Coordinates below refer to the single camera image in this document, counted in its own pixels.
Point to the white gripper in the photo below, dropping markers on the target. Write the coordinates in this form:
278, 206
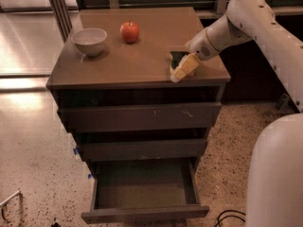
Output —
200, 46

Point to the green yellow sponge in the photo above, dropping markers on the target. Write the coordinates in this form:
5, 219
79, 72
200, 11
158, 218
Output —
174, 58

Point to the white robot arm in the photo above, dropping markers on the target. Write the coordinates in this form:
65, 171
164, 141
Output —
275, 180

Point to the top drawer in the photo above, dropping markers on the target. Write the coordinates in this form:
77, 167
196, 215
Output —
141, 117

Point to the brown drawer cabinet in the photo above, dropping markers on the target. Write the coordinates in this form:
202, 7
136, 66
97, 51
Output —
135, 74

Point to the middle drawer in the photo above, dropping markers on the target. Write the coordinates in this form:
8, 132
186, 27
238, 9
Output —
142, 150

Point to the open bottom drawer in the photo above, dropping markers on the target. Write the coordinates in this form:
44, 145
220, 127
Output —
144, 190

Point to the red apple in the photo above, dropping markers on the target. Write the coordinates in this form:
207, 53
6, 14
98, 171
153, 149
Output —
129, 32

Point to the white ceramic bowl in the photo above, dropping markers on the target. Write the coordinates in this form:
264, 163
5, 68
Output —
90, 41

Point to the small grey floor device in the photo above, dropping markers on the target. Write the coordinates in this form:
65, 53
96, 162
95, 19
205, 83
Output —
283, 100

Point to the blue tape piece upper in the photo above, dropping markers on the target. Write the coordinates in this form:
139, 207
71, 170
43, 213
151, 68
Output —
75, 151

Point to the metal frame on floor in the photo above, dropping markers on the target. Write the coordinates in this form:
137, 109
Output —
14, 200

